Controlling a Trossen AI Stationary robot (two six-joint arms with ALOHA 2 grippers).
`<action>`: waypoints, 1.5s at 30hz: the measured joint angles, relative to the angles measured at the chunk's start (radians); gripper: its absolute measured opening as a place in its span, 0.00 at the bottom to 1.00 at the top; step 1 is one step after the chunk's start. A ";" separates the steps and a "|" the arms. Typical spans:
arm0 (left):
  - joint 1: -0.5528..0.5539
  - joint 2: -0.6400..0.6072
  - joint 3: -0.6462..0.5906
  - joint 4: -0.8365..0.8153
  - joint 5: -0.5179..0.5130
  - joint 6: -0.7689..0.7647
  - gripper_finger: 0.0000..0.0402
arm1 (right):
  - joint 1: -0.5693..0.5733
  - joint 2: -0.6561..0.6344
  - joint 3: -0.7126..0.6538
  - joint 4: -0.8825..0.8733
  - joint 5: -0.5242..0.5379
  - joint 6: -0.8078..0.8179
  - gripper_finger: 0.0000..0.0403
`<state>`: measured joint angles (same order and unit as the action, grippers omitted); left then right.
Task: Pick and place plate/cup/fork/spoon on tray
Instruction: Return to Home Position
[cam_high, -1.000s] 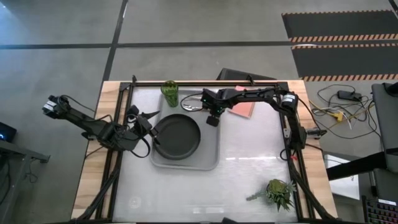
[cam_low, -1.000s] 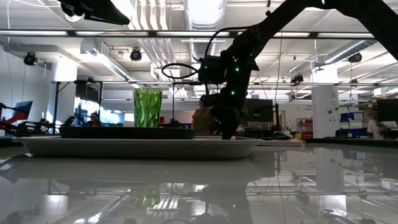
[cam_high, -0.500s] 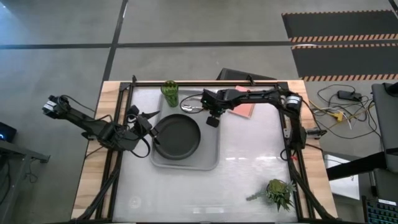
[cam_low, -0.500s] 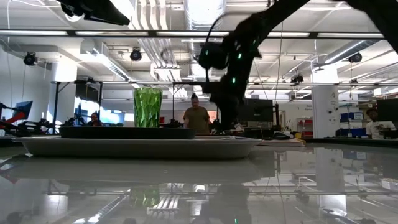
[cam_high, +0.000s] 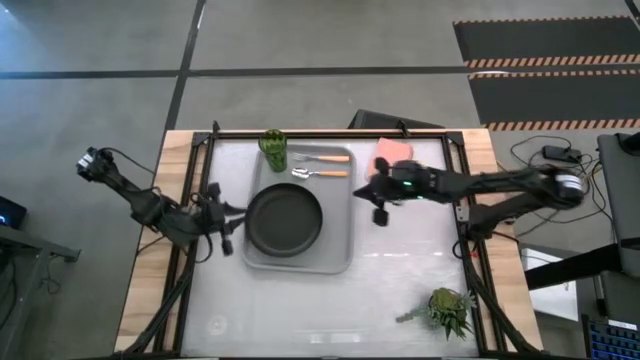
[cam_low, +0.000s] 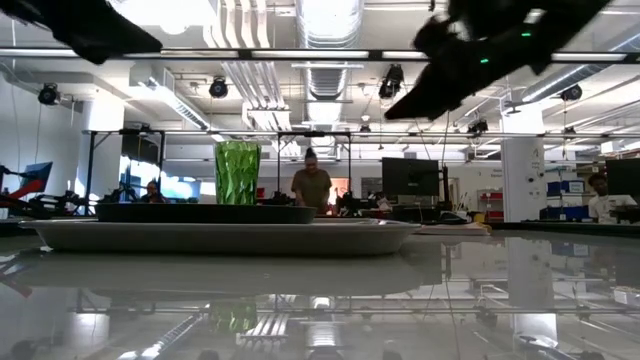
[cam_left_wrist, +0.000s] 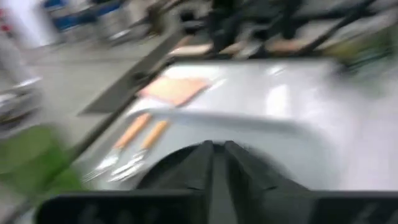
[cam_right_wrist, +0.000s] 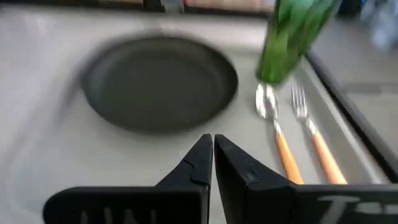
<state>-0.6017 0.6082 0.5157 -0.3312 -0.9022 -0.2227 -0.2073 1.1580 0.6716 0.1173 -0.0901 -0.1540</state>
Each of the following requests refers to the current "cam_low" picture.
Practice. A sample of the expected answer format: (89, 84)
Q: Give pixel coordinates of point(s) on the white square pillar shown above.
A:
(522, 175)

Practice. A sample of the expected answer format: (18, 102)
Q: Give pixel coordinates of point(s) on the black metal station frame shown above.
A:
(91, 165)
(348, 150)

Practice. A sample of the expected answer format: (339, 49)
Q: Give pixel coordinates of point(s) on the green faceted plastic cup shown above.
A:
(237, 172)

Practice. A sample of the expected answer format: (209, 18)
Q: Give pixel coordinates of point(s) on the blue storage bins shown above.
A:
(570, 212)

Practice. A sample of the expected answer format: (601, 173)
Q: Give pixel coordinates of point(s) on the folded beige cloth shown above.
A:
(452, 229)

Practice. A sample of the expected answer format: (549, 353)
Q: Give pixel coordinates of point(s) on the red storage bins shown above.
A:
(490, 205)

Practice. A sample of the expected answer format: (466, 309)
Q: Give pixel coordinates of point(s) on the dark round plate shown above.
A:
(205, 214)

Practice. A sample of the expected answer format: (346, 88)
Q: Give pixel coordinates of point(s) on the seated person in white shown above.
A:
(607, 205)

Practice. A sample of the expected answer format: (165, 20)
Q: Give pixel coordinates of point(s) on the small yellow container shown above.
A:
(479, 218)

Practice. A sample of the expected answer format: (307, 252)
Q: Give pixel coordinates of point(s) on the black overhead frame bar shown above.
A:
(275, 54)

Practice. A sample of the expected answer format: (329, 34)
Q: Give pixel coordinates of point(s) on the grey rectangular serving tray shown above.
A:
(220, 240)

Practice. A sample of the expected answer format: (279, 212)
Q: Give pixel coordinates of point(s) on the tilted blue-screen monitor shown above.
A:
(37, 175)

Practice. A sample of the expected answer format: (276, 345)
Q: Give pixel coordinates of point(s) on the large black monitor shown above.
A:
(410, 176)

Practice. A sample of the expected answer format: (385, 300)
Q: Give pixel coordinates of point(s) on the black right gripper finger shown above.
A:
(430, 97)

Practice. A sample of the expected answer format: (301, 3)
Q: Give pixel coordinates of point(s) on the black ceiling camera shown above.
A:
(391, 82)
(48, 95)
(218, 88)
(477, 127)
(571, 93)

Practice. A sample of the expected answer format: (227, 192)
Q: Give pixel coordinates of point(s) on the standing person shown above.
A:
(311, 187)

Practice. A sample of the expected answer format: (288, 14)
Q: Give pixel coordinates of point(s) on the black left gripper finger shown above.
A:
(90, 30)

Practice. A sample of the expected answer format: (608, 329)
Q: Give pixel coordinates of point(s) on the ribbed silver ventilation duct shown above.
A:
(325, 82)

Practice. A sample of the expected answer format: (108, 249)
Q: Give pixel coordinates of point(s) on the black monitor at picture edge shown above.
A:
(624, 177)

